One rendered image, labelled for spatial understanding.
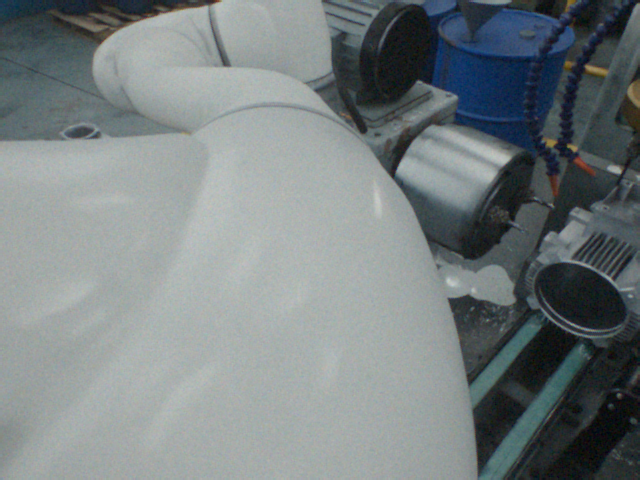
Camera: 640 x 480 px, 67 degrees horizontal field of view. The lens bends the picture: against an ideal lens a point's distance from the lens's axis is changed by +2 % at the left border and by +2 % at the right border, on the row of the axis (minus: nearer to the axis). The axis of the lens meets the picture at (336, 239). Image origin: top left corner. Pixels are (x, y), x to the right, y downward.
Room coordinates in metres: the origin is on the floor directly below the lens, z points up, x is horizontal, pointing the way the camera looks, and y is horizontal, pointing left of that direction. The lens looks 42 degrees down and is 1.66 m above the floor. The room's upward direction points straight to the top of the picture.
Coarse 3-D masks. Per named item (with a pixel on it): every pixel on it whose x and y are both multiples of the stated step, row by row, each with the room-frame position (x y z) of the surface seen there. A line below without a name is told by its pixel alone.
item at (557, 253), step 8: (592, 208) 0.72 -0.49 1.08; (552, 248) 0.60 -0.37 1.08; (560, 248) 0.59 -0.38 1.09; (552, 256) 0.59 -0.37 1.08; (560, 256) 0.58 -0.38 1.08; (624, 288) 0.51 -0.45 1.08; (632, 288) 0.50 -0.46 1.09; (528, 296) 0.60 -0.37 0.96; (624, 296) 0.51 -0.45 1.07; (632, 296) 0.50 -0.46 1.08; (536, 304) 0.58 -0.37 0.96; (600, 344) 0.50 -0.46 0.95; (608, 344) 0.49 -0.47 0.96
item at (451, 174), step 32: (448, 128) 0.87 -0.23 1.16; (416, 160) 0.81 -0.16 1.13; (448, 160) 0.79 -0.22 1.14; (480, 160) 0.77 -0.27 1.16; (512, 160) 0.76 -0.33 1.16; (416, 192) 0.77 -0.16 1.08; (448, 192) 0.73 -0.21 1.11; (480, 192) 0.71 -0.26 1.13; (512, 192) 0.78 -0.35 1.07; (448, 224) 0.71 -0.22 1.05; (480, 224) 0.69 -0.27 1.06; (480, 256) 0.74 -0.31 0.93
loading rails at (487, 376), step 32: (544, 320) 0.58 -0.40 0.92; (512, 352) 0.50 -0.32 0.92; (576, 352) 0.51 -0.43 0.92; (608, 352) 0.57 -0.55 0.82; (480, 384) 0.44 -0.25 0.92; (512, 384) 0.48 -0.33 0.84; (576, 384) 0.44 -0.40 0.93; (480, 416) 0.43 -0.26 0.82; (544, 416) 0.38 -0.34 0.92; (576, 416) 0.44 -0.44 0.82; (512, 448) 0.33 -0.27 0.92
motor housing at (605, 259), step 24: (576, 240) 0.63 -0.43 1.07; (600, 240) 0.60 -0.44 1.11; (552, 264) 0.59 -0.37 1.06; (576, 264) 0.56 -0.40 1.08; (600, 264) 0.55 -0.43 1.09; (624, 264) 0.56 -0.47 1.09; (528, 288) 0.60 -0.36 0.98; (552, 288) 0.62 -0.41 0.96; (576, 288) 0.64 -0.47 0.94; (600, 288) 0.64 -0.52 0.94; (552, 312) 0.57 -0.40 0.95; (576, 312) 0.58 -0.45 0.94; (600, 312) 0.57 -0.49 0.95; (624, 312) 0.55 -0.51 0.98; (576, 336) 0.53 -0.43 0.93; (600, 336) 0.51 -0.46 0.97; (624, 336) 0.49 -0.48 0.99
